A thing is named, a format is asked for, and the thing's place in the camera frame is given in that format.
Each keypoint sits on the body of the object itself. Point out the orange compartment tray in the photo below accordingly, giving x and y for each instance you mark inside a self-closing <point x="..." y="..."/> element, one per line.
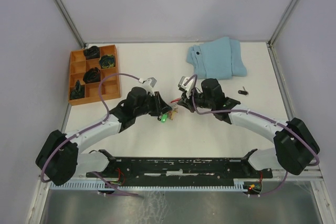
<point x="91" y="77"/>

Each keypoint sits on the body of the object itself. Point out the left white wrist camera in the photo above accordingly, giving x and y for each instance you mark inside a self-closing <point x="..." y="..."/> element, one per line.
<point x="148" y="85"/>

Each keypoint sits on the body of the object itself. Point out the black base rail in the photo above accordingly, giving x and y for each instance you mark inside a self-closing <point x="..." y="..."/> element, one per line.
<point x="181" y="171"/>

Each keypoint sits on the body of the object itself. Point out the green key tag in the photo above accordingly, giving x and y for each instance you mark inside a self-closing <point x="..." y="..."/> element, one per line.
<point x="164" y="118"/>

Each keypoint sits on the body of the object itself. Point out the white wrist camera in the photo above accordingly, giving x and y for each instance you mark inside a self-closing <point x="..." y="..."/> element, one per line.
<point x="186" y="85"/>
<point x="148" y="85"/>

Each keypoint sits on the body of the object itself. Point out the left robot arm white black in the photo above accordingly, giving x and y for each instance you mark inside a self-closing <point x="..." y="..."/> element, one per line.
<point x="63" y="154"/>

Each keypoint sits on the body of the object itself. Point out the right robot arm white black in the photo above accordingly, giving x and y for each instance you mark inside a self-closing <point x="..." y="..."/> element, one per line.
<point x="294" y="147"/>

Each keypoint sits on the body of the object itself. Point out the light blue cable duct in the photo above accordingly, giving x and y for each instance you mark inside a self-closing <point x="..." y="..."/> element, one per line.
<point x="97" y="184"/>

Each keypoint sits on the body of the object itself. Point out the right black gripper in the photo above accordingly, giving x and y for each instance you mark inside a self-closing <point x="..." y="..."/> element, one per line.
<point x="186" y="102"/>

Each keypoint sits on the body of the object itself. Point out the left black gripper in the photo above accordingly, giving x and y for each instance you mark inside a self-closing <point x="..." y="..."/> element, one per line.
<point x="161" y="106"/>

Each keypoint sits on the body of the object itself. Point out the red handled metal key organizer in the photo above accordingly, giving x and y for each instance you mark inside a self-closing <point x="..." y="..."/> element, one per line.
<point x="174" y="105"/>

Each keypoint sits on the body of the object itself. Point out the folded light blue cloth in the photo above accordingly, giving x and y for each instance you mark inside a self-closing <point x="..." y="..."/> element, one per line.
<point x="220" y="59"/>

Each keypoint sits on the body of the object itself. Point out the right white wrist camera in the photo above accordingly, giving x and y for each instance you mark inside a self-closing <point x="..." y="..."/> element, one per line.
<point x="186" y="85"/>

